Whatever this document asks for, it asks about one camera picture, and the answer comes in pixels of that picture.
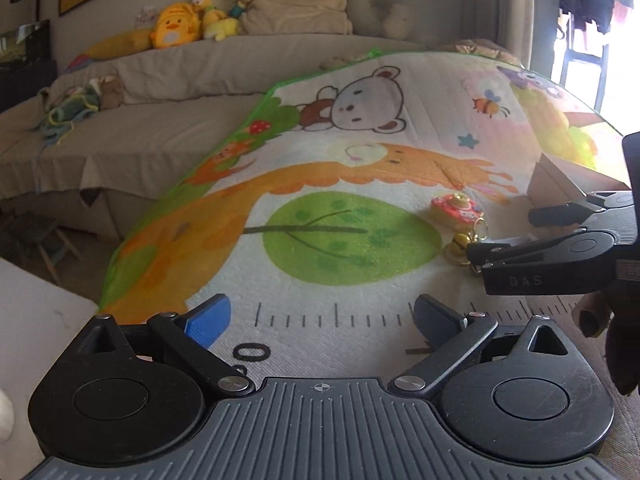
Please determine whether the black metal chair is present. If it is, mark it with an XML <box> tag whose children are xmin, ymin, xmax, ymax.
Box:
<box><xmin>556</xmin><ymin>13</ymin><xmax>610</xmax><ymax>112</ymax></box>

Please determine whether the yellow small plush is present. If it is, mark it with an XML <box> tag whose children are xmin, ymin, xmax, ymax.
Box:
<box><xmin>192</xmin><ymin>0</ymin><xmax>240</xmax><ymax>41</ymax></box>

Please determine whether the pink cardboard box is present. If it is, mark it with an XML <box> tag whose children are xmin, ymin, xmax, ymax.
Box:
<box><xmin>526</xmin><ymin>154</ymin><xmax>630</xmax><ymax>207</ymax></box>

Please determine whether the yellow duck plush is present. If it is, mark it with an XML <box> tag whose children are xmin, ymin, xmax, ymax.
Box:
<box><xmin>150</xmin><ymin>2</ymin><xmax>202</xmax><ymax>49</ymax></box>

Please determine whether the beige pillow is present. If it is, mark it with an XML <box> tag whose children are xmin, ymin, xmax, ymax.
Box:
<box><xmin>240</xmin><ymin>0</ymin><xmax>352</xmax><ymax>36</ymax></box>

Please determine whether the grey neck pillow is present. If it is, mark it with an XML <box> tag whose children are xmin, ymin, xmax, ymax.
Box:
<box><xmin>346</xmin><ymin>0</ymin><xmax>420</xmax><ymax>42</ymax></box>

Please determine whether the cartoon animal play mat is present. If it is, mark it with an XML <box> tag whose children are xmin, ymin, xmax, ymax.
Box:
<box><xmin>96</xmin><ymin>48</ymin><xmax>640</xmax><ymax>480</ymax></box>

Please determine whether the beige sofa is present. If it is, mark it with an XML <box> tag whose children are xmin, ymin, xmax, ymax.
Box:
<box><xmin>1</xmin><ymin>34</ymin><xmax>420</xmax><ymax>242</ymax></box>

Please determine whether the red yellow toy camera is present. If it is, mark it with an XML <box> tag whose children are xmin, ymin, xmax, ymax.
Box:
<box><xmin>428</xmin><ymin>192</ymin><xmax>484</xmax><ymax>232</ymax></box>

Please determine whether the yellow bell key ring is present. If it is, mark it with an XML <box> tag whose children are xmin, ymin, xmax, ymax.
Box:
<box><xmin>444</xmin><ymin>228</ymin><xmax>490</xmax><ymax>266</ymax></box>

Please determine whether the crumpled knit cloth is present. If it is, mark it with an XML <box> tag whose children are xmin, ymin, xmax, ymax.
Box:
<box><xmin>37</xmin><ymin>75</ymin><xmax>124</xmax><ymax>146</ymax></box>

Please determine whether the right hand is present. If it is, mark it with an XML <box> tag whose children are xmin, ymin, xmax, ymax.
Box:
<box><xmin>572</xmin><ymin>288</ymin><xmax>639</xmax><ymax>396</ymax></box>

